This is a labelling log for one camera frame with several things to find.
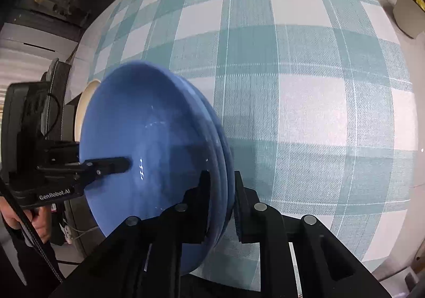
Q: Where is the black cable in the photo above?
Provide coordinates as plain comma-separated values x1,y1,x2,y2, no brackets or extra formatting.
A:
0,178,63,283

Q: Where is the large cream plate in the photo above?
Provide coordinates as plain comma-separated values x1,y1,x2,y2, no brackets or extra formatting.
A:
75,80,102,144

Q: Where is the blue bowl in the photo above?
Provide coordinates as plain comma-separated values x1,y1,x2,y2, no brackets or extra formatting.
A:
79,61,220,277
179,75,233,277

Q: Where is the teal checkered tablecloth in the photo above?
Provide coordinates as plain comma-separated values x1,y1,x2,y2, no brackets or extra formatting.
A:
80,0,417,288

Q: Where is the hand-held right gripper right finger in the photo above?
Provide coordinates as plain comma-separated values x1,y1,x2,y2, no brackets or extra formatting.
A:
233,170,392,298

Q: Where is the beige container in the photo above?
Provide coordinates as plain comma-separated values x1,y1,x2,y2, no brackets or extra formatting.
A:
392,0,425,40

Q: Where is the person's left hand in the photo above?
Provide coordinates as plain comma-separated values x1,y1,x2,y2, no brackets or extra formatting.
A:
0,197,54,246

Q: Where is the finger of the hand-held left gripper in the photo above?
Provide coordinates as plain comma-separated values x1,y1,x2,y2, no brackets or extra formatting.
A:
78,156,131,189

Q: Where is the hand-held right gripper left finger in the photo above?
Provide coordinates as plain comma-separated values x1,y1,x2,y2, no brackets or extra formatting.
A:
48,170,213,298

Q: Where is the white power strip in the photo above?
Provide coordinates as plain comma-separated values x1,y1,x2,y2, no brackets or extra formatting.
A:
60,222,75,245

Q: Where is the person's left forearm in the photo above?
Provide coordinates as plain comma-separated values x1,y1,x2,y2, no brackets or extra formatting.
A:
0,227,63,298

